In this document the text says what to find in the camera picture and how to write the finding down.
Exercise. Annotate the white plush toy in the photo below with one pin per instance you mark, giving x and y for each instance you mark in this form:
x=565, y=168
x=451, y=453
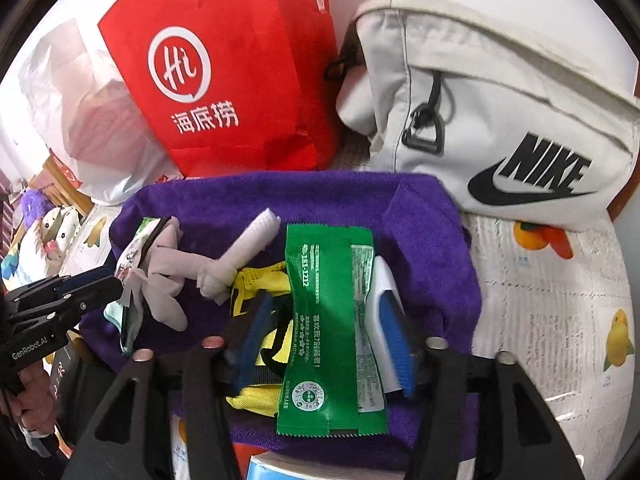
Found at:
x=55, y=230

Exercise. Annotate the person's left hand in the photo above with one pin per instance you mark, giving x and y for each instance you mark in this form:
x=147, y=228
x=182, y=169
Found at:
x=40, y=395

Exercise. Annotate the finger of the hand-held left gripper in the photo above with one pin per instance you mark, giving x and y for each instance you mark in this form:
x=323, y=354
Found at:
x=97, y=297
x=90, y=280

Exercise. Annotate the light green packet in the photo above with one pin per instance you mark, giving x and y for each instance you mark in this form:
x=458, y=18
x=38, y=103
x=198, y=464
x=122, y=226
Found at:
x=132, y=250

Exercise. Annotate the purple fuzzy plush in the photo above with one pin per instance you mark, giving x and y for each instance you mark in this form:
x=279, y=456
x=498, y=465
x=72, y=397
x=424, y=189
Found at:
x=32, y=207

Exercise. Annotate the black box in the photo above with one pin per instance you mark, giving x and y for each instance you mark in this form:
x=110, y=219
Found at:
x=85, y=400

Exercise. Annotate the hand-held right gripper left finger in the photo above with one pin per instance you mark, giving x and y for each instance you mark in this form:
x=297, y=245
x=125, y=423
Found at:
x=252, y=340

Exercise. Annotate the purple towel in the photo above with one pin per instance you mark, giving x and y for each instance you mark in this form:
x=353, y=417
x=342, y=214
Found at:
x=325, y=200

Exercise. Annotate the red paper bag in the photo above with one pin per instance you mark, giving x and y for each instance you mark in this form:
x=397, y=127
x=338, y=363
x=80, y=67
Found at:
x=240, y=60

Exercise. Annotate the yellow and black pouch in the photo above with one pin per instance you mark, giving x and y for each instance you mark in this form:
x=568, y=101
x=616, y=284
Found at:
x=265, y=272

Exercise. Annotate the blue and white tissue pack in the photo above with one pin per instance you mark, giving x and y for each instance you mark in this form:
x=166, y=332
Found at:
x=310, y=470

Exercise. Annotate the white plastic bag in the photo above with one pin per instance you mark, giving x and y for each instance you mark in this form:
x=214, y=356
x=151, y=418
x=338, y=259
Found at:
x=90, y=110

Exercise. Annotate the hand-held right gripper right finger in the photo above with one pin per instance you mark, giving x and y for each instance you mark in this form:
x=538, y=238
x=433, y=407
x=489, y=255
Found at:
x=395, y=340

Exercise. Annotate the fruit-printed tablecloth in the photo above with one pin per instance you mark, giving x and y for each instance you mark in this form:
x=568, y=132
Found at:
x=540, y=310

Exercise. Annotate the grey cloth glove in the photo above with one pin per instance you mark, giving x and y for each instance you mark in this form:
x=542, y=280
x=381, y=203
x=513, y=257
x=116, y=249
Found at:
x=165, y=270

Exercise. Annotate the person's left forearm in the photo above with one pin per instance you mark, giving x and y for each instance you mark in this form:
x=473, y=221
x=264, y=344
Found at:
x=15, y=452

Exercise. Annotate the light grey waist bag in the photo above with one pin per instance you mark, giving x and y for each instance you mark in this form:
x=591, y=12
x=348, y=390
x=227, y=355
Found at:
x=500, y=85

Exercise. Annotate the white sponge block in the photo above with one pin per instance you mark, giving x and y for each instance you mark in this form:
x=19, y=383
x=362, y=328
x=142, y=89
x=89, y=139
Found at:
x=385, y=280

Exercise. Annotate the wooden furniture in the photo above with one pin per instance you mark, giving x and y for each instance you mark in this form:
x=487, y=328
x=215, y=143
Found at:
x=65, y=185

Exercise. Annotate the green wipe packet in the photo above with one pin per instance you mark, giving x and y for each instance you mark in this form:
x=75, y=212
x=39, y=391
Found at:
x=325, y=335

